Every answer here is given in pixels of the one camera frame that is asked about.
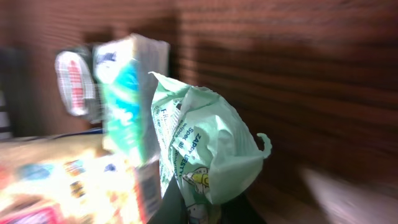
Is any dark round-label can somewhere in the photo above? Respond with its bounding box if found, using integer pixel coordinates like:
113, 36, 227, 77
54, 45, 102, 124

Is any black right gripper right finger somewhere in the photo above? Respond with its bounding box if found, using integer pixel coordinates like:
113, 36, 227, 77
220, 194, 267, 224

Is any orange wet wipes pack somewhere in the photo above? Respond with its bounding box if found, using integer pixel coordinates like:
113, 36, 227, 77
1, 134, 143, 224

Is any mint green snack packet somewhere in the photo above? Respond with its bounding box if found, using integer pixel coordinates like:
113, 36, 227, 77
151, 72, 272, 223

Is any orange small snack pack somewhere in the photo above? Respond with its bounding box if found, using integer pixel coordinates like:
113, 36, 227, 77
133, 159, 162, 223

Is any teal small tissue pack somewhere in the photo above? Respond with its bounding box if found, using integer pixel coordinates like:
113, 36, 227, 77
93, 34, 170, 167

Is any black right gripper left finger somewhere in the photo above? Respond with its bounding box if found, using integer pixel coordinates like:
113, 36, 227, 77
148, 177, 188, 224

